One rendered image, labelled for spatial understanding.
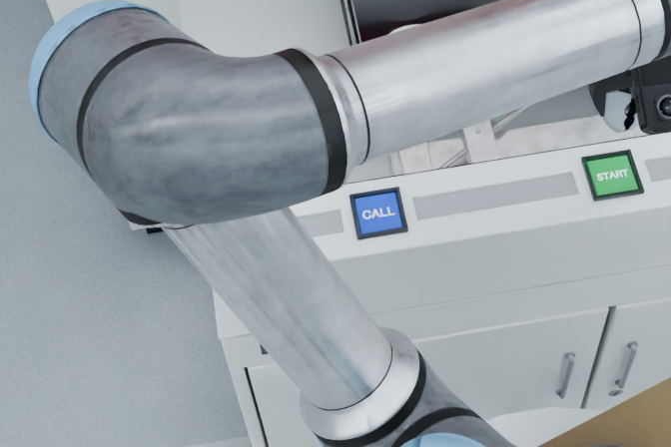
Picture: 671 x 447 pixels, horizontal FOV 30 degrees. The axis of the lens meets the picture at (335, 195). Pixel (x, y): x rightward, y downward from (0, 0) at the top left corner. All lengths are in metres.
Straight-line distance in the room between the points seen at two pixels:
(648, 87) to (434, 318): 0.47
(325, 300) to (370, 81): 0.25
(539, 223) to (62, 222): 1.40
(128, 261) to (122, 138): 1.73
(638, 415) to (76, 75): 0.60
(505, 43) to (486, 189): 0.57
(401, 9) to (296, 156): 0.88
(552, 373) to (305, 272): 0.81
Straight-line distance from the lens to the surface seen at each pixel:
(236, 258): 0.93
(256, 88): 0.76
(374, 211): 1.36
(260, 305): 0.96
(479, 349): 1.61
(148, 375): 2.38
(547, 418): 1.42
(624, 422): 1.18
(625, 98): 1.27
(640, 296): 1.58
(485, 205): 1.38
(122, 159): 0.77
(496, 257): 1.40
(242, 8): 1.74
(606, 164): 1.41
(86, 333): 2.44
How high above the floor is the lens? 2.13
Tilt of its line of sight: 58 degrees down
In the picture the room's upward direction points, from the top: 6 degrees counter-clockwise
